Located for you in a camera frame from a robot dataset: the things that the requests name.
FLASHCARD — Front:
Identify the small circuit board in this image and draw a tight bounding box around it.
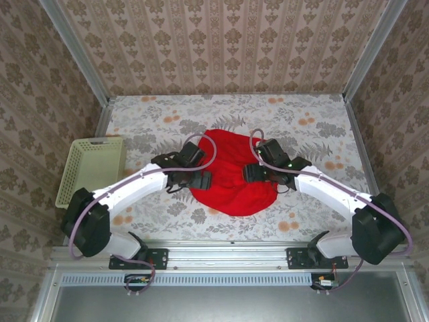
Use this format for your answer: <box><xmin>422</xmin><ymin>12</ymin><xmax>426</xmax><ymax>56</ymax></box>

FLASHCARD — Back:
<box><xmin>311</xmin><ymin>274</ymin><xmax>339</xmax><ymax>290</ymax></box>
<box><xmin>125</xmin><ymin>274</ymin><xmax>155</xmax><ymax>291</ymax></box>

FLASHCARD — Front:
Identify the white slotted cable duct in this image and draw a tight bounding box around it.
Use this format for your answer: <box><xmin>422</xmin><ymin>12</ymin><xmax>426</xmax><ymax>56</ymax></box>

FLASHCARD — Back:
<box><xmin>62</xmin><ymin>272</ymin><xmax>312</xmax><ymax>286</ymax></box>

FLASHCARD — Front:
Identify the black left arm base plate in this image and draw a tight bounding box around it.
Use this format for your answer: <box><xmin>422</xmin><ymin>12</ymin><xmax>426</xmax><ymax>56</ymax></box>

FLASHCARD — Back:
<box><xmin>109</xmin><ymin>248</ymin><xmax>169</xmax><ymax>270</ymax></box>

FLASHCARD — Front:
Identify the red t-shirt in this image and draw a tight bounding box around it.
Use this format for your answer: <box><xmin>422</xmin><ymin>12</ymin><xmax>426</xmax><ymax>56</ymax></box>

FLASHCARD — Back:
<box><xmin>189</xmin><ymin>129</ymin><xmax>280</xmax><ymax>217</ymax></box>

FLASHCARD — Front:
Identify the grey metal base panel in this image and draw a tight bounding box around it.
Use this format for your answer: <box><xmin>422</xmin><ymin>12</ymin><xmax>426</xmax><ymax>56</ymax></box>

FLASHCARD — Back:
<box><xmin>33</xmin><ymin>271</ymin><xmax>420</xmax><ymax>322</ymax></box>

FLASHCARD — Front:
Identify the aluminium frame post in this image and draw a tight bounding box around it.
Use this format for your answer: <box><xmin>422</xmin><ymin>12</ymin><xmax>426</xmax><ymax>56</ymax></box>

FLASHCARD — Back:
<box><xmin>343</xmin><ymin>0</ymin><xmax>408</xmax><ymax>101</ymax></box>
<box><xmin>38</xmin><ymin>0</ymin><xmax>111</xmax><ymax>107</ymax></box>

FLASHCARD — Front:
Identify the aluminium mounting rail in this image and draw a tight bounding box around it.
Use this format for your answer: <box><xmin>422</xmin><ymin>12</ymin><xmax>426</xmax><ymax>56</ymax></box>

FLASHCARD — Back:
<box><xmin>50</xmin><ymin>239</ymin><xmax>412</xmax><ymax>271</ymax></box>

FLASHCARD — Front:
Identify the floral patterned table cover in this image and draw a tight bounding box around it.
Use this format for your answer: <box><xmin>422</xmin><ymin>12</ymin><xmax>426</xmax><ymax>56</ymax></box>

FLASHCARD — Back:
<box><xmin>76</xmin><ymin>94</ymin><xmax>385</xmax><ymax>242</ymax></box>

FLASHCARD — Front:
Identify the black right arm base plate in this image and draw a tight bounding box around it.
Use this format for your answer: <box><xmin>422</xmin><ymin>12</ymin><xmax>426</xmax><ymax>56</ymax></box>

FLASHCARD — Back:
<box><xmin>286</xmin><ymin>247</ymin><xmax>349</xmax><ymax>270</ymax></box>

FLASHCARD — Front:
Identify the pale green plastic basket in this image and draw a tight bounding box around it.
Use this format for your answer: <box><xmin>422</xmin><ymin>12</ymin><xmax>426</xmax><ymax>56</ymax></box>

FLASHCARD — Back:
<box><xmin>55</xmin><ymin>136</ymin><xmax>128</xmax><ymax>211</ymax></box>

